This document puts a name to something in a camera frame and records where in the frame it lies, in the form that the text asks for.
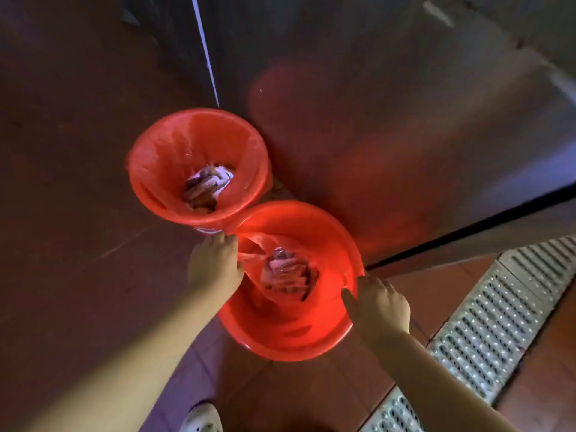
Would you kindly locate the waste scraps in bin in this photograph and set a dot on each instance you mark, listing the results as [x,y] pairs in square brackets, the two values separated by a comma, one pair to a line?
[204,188]

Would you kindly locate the person's left fingers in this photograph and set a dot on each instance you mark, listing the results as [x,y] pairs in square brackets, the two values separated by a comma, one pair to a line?
[225,242]

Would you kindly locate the perforated metal drain grate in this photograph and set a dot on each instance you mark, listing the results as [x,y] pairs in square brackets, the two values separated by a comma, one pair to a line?
[540,265]
[472,337]

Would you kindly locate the red-lined trash bin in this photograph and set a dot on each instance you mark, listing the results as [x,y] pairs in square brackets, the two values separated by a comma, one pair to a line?
[180,148]

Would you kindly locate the person's right thumb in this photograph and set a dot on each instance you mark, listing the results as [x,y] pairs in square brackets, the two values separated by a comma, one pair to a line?
[350,303]

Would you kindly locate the person's right hand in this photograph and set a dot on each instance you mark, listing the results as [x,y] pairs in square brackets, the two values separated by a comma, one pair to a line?
[382,312]

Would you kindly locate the person's white shoe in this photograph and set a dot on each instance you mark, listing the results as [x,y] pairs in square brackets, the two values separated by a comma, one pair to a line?
[202,418]

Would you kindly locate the stainless steel cabinet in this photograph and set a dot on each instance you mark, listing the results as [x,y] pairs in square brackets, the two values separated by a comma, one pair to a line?
[382,107]

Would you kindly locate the person's right forearm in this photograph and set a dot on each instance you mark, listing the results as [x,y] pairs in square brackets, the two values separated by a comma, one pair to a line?
[432,386]

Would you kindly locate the food waste in bag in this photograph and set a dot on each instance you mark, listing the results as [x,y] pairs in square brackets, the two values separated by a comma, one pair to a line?
[288,274]

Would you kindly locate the red plastic bucket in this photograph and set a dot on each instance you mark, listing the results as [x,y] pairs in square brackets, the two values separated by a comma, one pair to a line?
[310,337]

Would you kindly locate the person's left forearm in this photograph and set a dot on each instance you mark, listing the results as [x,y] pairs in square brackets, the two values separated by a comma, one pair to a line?
[135,368]

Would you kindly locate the person's left hand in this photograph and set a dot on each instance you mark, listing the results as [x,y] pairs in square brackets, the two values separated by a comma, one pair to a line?
[215,267]

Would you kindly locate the red plastic bag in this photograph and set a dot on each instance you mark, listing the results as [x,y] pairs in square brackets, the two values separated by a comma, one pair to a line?
[258,265]

